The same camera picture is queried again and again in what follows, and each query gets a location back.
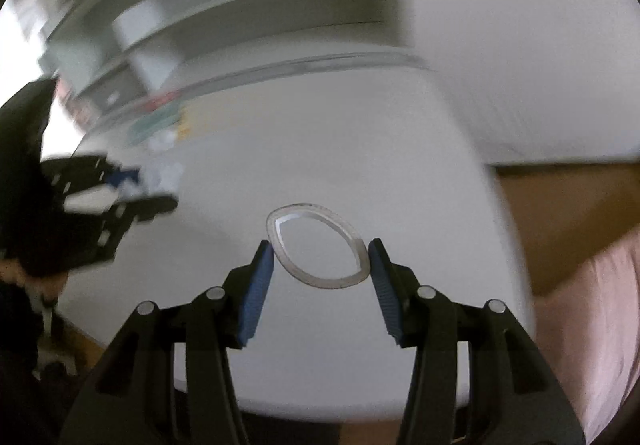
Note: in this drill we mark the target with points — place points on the person's left hand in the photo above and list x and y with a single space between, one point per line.
35 285

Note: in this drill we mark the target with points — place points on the pink cloth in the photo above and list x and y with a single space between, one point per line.
600 325

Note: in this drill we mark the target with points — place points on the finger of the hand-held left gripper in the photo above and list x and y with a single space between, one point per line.
85 172
120 220

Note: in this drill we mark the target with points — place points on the white desk shelf unit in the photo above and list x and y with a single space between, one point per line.
250 15

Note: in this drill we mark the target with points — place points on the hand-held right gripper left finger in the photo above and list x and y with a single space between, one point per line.
256 295

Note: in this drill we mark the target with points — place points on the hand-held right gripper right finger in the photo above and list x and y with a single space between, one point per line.
387 295

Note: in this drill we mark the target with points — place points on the white paper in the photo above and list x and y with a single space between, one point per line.
165 177

